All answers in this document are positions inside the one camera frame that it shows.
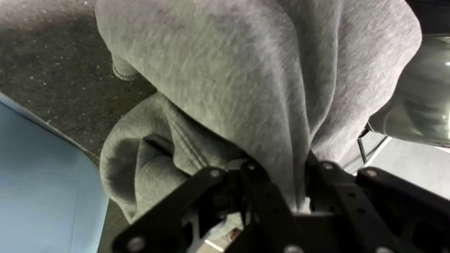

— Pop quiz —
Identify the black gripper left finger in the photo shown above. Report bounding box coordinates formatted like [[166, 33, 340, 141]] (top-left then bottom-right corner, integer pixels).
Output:
[[111, 160, 298, 253]]

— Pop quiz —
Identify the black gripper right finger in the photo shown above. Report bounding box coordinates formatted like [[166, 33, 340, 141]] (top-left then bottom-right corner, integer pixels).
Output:
[[304, 151, 450, 253]]

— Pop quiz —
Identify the grey hooded coat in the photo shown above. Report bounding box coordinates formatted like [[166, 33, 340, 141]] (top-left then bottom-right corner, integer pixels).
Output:
[[94, 0, 423, 224]]

